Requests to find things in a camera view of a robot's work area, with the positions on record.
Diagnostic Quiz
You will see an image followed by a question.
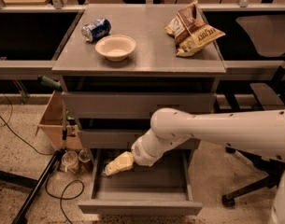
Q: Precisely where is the green handle tool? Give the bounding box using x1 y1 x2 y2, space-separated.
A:
37 76 62 91

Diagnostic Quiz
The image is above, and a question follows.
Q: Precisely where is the redbull can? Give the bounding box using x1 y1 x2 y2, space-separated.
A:
101 151 113 177

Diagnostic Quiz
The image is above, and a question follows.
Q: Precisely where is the grey desk frame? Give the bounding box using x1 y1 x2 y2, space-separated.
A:
0 4 285 79

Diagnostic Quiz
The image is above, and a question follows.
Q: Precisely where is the grey drawer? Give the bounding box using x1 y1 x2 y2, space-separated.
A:
78 149 202 216
77 119 204 150
63 76 216 119

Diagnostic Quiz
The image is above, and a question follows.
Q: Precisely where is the brown yellow chip bag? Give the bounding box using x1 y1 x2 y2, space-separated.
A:
164 0 225 57

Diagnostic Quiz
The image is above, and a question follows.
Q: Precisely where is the plastic cup with brown drink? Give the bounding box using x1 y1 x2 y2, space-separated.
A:
78 149 93 172

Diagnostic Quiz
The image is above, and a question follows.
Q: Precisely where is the grey drawer cabinet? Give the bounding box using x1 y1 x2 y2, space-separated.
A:
53 4 225 149

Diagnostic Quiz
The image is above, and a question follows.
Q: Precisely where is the clear plastic cup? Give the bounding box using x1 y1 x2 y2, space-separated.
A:
62 151 79 174

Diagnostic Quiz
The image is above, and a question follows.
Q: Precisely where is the grey top drawer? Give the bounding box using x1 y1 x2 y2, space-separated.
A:
63 76 216 119

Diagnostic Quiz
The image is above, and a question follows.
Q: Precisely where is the black tripod stand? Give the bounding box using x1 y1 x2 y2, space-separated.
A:
11 105 67 224

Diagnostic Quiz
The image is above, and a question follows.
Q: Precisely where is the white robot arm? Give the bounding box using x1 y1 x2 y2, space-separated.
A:
104 108 285 224

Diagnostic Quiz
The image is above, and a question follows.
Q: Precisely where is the black floor cable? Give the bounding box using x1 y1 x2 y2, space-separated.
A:
44 171 86 224

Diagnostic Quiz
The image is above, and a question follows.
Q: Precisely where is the blue pepsi can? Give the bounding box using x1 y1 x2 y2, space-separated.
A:
81 18 111 42

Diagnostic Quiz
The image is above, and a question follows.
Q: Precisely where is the wooden box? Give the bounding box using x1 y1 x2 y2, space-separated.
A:
37 91 82 151

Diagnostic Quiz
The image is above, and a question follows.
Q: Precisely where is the grey middle drawer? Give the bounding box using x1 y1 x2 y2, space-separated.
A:
77 119 204 150

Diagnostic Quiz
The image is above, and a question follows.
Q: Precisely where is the grey bottom drawer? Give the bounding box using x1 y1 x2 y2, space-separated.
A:
78 149 202 216

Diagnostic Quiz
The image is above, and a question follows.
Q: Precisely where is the black office chair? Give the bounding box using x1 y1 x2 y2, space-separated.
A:
221 61 285 207

